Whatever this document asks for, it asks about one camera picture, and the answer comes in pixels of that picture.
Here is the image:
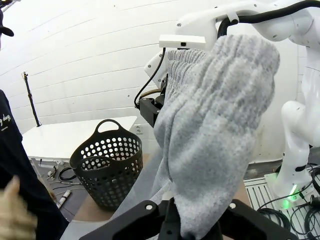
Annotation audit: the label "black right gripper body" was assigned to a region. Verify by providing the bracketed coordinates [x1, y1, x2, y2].
[138, 74, 169, 128]

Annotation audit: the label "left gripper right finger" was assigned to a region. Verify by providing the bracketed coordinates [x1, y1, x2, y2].
[217, 198, 300, 240]

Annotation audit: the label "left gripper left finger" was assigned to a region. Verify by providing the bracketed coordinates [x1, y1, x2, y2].
[79, 198, 181, 240]

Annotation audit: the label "grey training pants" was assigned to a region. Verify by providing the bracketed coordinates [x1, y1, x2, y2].
[61, 34, 281, 240]

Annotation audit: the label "person's right hand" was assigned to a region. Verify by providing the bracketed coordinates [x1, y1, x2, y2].
[0, 175, 38, 240]

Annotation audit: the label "black perforated plastic basket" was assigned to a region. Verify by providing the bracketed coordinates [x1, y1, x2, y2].
[69, 119, 144, 212]

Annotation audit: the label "white tube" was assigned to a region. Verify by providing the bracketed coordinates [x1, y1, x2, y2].
[56, 189, 72, 209]

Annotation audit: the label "white side table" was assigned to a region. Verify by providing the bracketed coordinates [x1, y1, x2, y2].
[21, 115, 138, 164]

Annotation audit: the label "black tripod stand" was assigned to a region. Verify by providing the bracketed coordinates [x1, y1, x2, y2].
[21, 71, 43, 128]

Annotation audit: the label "person in black t-shirt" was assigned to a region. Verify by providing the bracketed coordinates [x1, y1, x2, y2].
[0, 9, 70, 240]

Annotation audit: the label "black camera cable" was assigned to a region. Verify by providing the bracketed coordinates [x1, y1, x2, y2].
[134, 47, 167, 109]

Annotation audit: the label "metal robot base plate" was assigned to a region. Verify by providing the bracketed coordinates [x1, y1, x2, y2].
[243, 172, 320, 217]

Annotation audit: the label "black floor cable bundle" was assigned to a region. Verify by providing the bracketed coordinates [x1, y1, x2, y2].
[257, 162, 320, 240]

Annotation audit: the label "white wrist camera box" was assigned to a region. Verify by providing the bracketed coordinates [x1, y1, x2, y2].
[159, 34, 207, 49]

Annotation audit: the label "black coiled floor cable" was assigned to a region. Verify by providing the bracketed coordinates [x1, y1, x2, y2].
[46, 166, 79, 186]

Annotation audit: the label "black right arm cable sleeve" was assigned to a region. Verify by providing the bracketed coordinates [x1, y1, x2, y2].
[216, 0, 311, 40]

